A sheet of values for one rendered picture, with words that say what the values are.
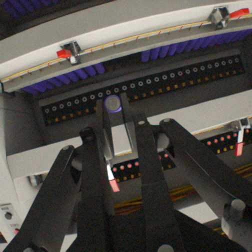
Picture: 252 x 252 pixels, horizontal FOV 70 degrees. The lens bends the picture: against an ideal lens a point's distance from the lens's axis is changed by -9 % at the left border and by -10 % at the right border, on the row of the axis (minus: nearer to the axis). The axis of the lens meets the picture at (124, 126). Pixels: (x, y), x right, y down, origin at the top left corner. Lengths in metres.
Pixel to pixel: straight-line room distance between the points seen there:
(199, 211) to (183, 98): 0.29
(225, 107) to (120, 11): 0.24
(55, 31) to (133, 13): 0.13
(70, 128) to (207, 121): 0.35
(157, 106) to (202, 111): 0.20
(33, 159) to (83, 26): 0.24
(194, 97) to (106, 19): 0.33
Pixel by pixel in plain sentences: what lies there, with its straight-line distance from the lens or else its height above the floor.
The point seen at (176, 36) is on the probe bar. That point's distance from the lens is 0.39.
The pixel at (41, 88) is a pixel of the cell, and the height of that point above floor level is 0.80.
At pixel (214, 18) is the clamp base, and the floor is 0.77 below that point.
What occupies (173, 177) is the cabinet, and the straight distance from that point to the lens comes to 0.60.
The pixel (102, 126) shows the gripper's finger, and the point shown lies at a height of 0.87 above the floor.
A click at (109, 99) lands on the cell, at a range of 0.21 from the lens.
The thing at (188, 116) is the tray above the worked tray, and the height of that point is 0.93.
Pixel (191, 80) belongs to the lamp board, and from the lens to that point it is 0.52.
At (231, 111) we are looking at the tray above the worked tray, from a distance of 0.38.
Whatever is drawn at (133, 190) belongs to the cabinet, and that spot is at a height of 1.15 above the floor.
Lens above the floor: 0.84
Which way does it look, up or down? 13 degrees up
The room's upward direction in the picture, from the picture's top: 164 degrees clockwise
